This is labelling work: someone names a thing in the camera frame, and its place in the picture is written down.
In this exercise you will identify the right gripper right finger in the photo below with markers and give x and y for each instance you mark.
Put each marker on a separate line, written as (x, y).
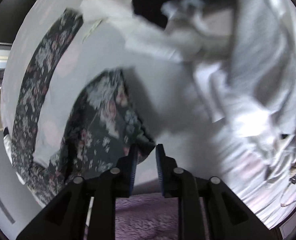
(207, 209)

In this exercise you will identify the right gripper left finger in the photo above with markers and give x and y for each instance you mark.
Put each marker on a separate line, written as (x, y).
(85, 208)

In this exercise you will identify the dark floral jeans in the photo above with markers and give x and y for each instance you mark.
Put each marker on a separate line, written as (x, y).
(101, 127)

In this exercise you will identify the purple fluffy sleeve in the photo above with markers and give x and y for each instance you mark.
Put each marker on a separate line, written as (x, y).
(146, 216)

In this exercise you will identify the grey garment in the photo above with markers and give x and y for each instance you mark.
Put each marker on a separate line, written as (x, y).
(245, 131)

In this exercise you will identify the white garment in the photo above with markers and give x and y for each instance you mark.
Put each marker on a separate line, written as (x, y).
(181, 42)

